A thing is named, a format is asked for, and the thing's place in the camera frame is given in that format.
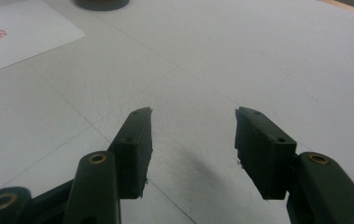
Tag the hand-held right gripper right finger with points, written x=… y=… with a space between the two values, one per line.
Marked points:
x=263 y=155

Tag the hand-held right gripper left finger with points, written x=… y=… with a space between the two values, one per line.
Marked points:
x=134 y=155

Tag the round red ink pad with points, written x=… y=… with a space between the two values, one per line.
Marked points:
x=101 y=4

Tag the white paper sheet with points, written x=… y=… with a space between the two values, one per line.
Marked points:
x=25 y=37

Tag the white table mat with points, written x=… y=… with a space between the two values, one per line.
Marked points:
x=212 y=62

